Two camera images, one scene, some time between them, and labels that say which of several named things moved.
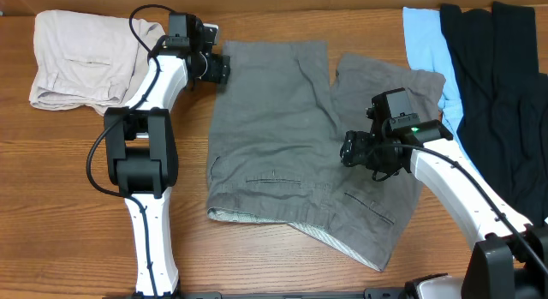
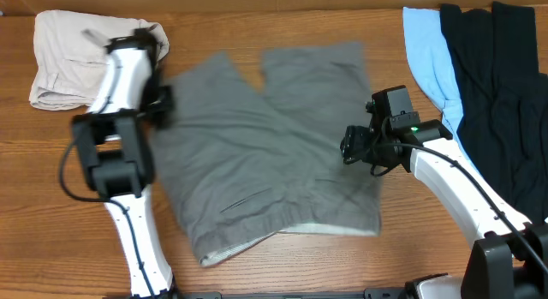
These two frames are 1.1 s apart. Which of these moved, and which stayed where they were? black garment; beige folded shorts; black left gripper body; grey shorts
Moved: grey shorts; black left gripper body
Stayed: black garment; beige folded shorts
